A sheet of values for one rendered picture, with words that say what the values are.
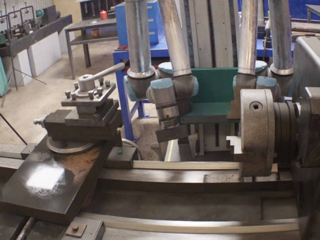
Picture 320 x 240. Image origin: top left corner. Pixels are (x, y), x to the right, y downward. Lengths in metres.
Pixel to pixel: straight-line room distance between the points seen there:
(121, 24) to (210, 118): 1.39
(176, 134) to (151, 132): 1.84
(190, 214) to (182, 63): 0.70
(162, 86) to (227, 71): 0.65
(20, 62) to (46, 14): 1.46
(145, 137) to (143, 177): 1.95
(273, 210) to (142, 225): 0.50
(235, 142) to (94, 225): 0.48
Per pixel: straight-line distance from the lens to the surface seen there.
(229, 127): 2.20
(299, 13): 8.18
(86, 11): 5.44
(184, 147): 2.35
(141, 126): 3.36
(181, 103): 1.87
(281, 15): 1.63
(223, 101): 2.02
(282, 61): 1.73
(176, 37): 1.55
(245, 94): 0.89
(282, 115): 0.89
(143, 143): 3.08
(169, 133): 1.41
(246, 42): 1.55
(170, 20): 1.56
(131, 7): 1.61
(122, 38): 2.96
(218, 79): 1.97
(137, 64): 1.73
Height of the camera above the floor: 1.57
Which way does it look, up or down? 27 degrees down
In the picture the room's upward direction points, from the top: 7 degrees counter-clockwise
